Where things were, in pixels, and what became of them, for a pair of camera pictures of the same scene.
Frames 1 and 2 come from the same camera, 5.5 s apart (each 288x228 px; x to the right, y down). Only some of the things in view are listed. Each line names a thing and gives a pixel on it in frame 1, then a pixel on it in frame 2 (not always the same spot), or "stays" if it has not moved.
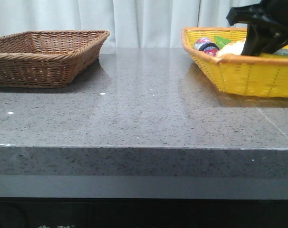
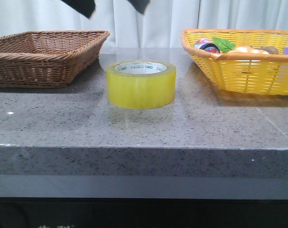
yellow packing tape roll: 283,52 → 141,84
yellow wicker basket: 268,75 stays
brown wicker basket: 41,59 stays
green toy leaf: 221,42 stays
